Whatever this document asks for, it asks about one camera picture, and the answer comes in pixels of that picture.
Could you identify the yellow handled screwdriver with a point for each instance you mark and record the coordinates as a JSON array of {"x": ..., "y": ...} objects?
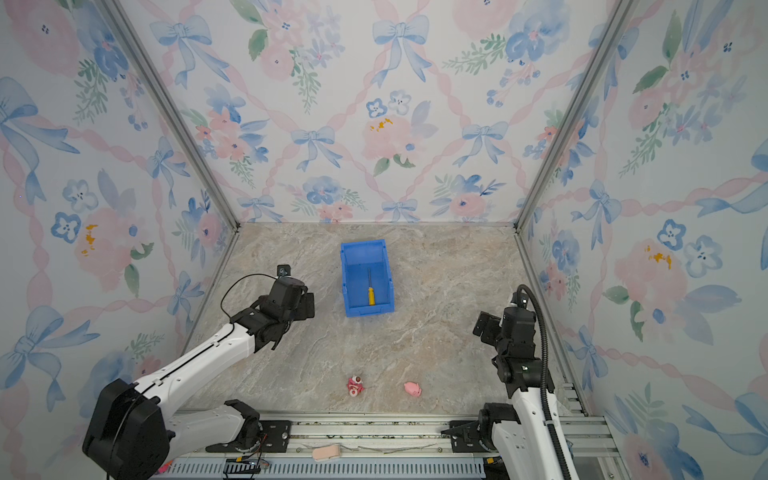
[{"x": 371, "y": 290}]

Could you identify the aluminium rail frame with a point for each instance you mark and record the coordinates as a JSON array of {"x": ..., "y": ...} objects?
[{"x": 390, "y": 446}]

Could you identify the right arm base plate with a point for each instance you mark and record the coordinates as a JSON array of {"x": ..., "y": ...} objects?
[{"x": 468, "y": 437}]

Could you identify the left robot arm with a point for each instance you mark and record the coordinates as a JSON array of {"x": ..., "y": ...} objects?
[{"x": 136, "y": 427}]

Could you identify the pink eraser block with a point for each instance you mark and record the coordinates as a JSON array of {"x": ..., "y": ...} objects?
[{"x": 326, "y": 453}]

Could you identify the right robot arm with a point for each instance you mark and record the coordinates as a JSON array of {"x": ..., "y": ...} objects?
[{"x": 526, "y": 430}]

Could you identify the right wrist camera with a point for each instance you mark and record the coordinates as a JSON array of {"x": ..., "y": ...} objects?
[{"x": 520, "y": 299}]

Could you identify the pink pig toy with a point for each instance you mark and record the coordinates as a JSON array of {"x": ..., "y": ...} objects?
[{"x": 413, "y": 389}]

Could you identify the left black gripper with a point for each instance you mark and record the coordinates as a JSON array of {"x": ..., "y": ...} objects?
[{"x": 306, "y": 306}]

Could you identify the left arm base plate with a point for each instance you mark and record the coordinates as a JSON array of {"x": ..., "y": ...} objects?
[{"x": 270, "y": 436}]

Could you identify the red white small toy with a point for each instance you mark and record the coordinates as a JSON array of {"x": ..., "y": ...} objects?
[{"x": 355, "y": 386}]

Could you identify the blue plastic bin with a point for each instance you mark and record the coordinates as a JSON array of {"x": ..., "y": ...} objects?
[{"x": 356, "y": 257}]

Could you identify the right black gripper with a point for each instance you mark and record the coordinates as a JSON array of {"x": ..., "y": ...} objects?
[{"x": 493, "y": 327}]

